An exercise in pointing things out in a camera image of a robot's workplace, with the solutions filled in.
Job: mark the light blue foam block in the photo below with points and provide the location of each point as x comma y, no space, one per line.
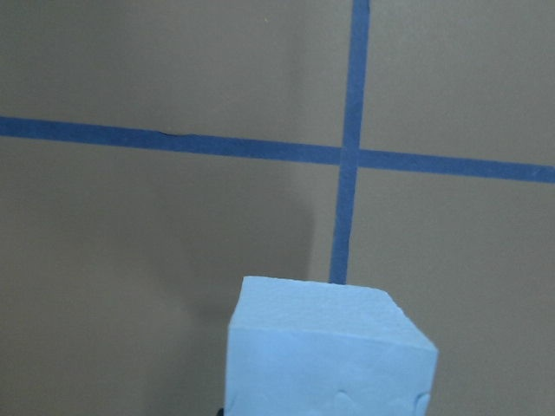
308,348

